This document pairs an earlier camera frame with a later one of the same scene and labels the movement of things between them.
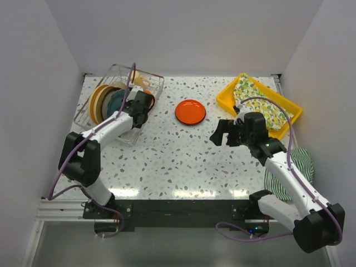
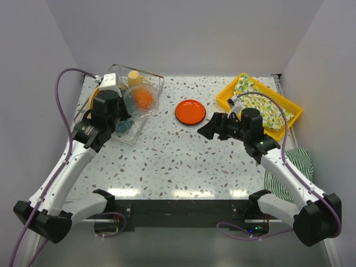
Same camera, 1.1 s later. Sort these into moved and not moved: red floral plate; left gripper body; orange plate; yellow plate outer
Moved: left gripper body
Not moved: orange plate; red floral plate; yellow plate outer
